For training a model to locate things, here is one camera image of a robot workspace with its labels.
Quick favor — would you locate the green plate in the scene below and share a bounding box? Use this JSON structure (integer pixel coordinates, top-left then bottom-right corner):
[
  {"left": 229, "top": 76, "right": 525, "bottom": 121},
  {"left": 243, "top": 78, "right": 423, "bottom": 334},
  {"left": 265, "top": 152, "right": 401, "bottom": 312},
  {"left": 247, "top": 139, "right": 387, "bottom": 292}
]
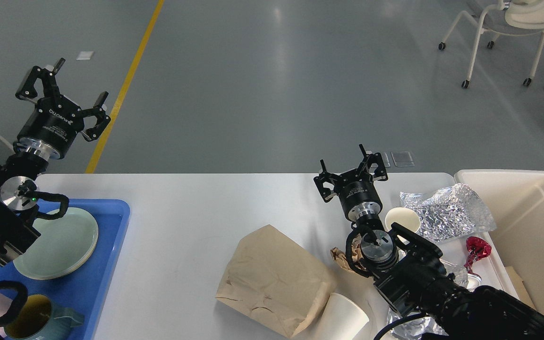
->
[{"left": 13, "top": 207, "right": 99, "bottom": 280}]

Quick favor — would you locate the white office chair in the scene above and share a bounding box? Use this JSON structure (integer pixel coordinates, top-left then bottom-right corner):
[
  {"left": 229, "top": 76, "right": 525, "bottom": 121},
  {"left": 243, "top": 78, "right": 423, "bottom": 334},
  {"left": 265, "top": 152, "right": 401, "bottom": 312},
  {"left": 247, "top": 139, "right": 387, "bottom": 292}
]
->
[{"left": 438, "top": 0, "right": 544, "bottom": 89}]

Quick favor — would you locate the beige plastic bin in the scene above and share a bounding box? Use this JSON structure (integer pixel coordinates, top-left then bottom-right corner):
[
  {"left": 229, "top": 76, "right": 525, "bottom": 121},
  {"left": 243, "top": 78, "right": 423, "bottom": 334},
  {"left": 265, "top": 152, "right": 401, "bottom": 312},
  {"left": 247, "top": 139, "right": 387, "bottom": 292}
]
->
[{"left": 454, "top": 170, "right": 544, "bottom": 315}]

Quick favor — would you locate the blue plastic tray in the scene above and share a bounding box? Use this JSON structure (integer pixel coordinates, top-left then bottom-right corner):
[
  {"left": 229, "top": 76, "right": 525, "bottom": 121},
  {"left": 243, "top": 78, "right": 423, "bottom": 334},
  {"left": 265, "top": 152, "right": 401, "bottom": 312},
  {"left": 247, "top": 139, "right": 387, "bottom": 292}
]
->
[{"left": 0, "top": 199, "right": 130, "bottom": 340}]

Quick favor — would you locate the foil tray container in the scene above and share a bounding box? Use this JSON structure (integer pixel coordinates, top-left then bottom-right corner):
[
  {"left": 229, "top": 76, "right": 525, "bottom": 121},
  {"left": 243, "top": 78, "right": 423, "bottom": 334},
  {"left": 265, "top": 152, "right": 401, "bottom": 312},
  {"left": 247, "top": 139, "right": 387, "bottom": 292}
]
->
[{"left": 391, "top": 259, "right": 482, "bottom": 340}]

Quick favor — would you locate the cardboard piece in bin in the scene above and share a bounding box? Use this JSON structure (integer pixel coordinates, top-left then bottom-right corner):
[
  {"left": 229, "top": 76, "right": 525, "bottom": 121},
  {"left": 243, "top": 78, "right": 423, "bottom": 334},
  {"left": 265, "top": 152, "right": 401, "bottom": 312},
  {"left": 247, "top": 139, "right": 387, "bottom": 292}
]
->
[{"left": 505, "top": 265, "right": 537, "bottom": 310}]

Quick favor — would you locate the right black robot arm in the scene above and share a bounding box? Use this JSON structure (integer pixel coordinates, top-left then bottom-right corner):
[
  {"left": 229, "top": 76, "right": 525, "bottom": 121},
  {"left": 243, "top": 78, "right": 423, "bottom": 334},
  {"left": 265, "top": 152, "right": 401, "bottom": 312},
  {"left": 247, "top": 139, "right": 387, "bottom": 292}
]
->
[{"left": 314, "top": 145, "right": 544, "bottom": 340}]

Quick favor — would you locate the floor socket plate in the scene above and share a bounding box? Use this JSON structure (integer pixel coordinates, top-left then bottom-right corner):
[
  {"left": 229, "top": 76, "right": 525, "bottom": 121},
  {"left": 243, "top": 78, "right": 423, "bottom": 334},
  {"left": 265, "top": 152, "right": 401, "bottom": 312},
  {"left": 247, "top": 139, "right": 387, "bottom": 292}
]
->
[
  {"left": 366, "top": 150, "right": 391, "bottom": 168},
  {"left": 391, "top": 151, "right": 415, "bottom": 167}
]

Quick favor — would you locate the crumpled aluminium foil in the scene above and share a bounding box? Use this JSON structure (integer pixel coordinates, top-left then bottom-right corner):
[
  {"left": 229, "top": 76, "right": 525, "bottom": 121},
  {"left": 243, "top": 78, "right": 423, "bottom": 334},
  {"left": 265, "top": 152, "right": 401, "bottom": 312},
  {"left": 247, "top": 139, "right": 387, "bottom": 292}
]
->
[{"left": 399, "top": 183, "right": 497, "bottom": 244}]

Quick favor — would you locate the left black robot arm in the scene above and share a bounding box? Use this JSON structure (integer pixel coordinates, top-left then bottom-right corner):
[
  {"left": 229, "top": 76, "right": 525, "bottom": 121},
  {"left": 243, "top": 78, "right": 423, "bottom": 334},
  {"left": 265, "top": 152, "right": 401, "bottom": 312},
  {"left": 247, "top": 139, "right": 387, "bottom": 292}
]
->
[{"left": 0, "top": 58, "right": 111, "bottom": 339}]

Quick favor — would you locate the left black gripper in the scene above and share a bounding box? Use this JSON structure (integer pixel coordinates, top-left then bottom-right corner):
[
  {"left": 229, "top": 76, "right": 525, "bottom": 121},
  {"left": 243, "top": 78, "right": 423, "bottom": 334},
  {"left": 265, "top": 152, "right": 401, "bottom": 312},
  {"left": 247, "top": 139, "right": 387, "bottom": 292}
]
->
[{"left": 15, "top": 58, "right": 111, "bottom": 160}]

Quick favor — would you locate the white paper cup lying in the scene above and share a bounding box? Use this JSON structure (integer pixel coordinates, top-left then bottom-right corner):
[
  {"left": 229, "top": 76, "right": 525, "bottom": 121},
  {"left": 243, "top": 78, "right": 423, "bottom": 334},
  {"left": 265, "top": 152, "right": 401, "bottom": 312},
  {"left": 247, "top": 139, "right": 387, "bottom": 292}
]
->
[{"left": 312, "top": 293, "right": 370, "bottom": 340}]

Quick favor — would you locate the crumpled brown paper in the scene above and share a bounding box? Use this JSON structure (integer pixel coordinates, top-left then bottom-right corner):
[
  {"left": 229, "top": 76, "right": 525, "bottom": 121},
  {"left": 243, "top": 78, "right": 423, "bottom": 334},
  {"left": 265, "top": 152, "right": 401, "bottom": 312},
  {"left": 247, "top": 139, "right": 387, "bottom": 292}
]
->
[{"left": 330, "top": 235, "right": 366, "bottom": 273}]

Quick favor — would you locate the red foil wrapper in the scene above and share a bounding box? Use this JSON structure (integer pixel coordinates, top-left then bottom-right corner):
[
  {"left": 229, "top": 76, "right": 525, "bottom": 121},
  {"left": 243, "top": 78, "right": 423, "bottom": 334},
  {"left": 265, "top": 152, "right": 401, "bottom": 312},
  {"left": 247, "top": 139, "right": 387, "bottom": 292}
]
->
[{"left": 464, "top": 236, "right": 493, "bottom": 275}]

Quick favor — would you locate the teal mug yellow inside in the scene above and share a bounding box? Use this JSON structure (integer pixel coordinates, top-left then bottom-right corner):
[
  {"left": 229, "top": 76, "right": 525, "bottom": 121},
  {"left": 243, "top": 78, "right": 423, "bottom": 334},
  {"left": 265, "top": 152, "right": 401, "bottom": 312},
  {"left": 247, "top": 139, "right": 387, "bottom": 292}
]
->
[{"left": 4, "top": 294, "right": 85, "bottom": 340}]

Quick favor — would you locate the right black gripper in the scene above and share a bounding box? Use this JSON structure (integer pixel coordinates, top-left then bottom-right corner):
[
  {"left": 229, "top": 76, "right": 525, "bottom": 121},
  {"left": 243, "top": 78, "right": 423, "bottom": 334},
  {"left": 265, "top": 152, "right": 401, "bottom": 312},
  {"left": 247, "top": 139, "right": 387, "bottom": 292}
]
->
[{"left": 313, "top": 144, "right": 389, "bottom": 222}]

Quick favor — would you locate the floor socket plate left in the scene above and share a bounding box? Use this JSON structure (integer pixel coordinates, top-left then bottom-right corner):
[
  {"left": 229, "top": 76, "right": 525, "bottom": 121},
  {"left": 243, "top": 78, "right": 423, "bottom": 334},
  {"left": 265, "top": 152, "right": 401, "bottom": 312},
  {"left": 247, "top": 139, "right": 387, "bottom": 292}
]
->
[{"left": 366, "top": 150, "right": 391, "bottom": 168}]

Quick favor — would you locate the floor socket plate right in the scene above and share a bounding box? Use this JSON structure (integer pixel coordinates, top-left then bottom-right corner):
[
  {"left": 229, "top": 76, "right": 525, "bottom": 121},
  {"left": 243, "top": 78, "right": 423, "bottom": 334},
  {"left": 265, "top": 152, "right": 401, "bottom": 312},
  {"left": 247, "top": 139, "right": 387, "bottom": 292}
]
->
[{"left": 391, "top": 151, "right": 415, "bottom": 167}]

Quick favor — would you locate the pink plate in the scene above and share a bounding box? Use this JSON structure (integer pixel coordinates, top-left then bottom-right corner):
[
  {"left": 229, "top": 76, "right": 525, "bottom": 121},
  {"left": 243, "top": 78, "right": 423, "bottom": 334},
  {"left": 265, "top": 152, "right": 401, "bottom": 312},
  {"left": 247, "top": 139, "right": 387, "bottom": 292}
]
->
[{"left": 53, "top": 237, "right": 98, "bottom": 279}]

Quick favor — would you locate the white paper cup upright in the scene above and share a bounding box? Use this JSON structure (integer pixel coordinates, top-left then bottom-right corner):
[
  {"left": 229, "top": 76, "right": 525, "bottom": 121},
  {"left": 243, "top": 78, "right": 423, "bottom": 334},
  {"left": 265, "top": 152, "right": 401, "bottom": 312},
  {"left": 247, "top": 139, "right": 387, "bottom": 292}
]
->
[{"left": 384, "top": 207, "right": 421, "bottom": 234}]

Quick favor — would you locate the brown paper bag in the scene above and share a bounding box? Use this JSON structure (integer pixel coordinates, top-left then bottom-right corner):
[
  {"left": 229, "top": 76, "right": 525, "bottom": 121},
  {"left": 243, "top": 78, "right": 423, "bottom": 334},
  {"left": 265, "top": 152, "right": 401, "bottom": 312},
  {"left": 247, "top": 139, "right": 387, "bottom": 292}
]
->
[{"left": 215, "top": 225, "right": 338, "bottom": 339}]

